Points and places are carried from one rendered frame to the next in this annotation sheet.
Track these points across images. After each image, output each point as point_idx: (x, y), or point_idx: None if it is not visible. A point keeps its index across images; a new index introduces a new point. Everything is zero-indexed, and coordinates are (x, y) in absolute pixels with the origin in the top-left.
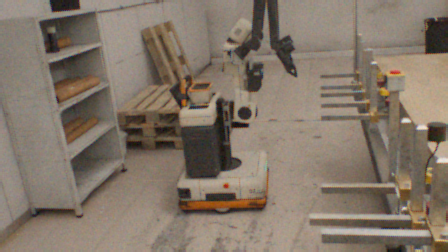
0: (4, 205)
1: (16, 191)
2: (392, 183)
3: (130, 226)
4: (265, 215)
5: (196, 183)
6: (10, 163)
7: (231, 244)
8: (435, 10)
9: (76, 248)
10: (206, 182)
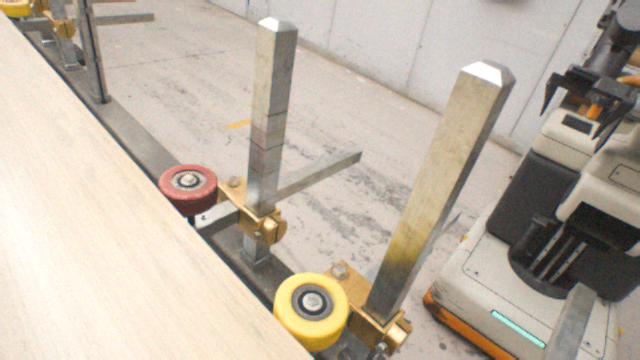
0: (513, 117)
1: (535, 122)
2: (73, 18)
3: (469, 195)
4: (411, 309)
5: (484, 213)
6: (553, 95)
7: (367, 235)
8: None
9: None
10: (480, 220)
